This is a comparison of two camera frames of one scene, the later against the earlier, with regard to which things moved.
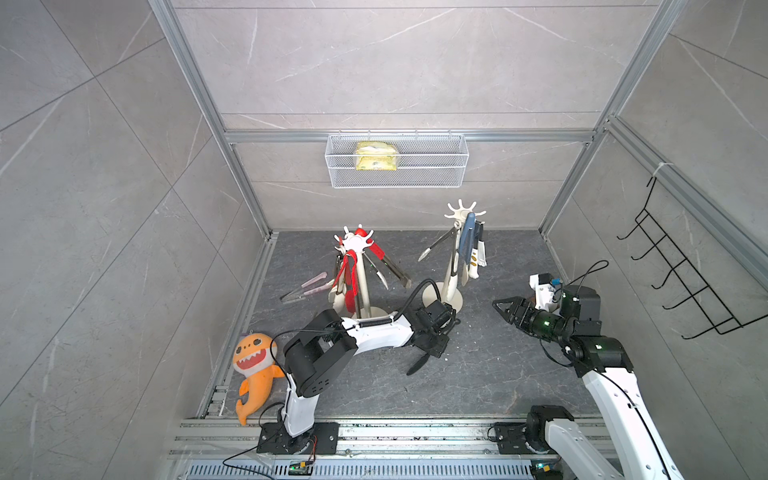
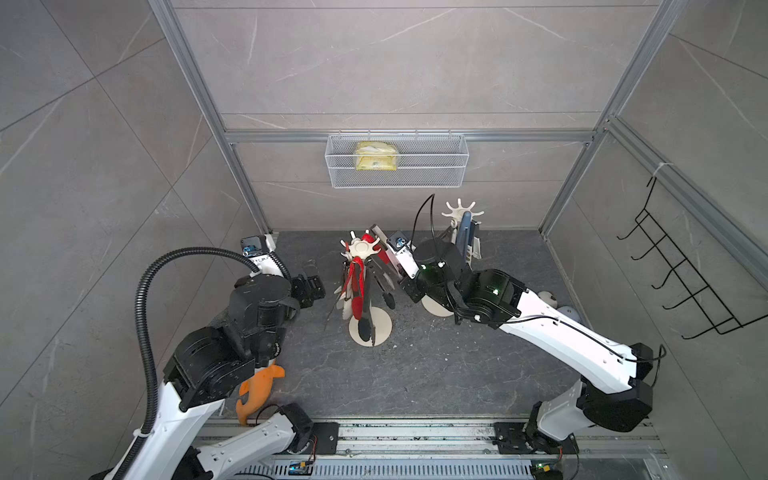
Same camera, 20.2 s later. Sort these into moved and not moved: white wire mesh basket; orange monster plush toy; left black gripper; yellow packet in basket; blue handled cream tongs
Moved: left black gripper
Not moved: white wire mesh basket; blue handled cream tongs; yellow packet in basket; orange monster plush toy
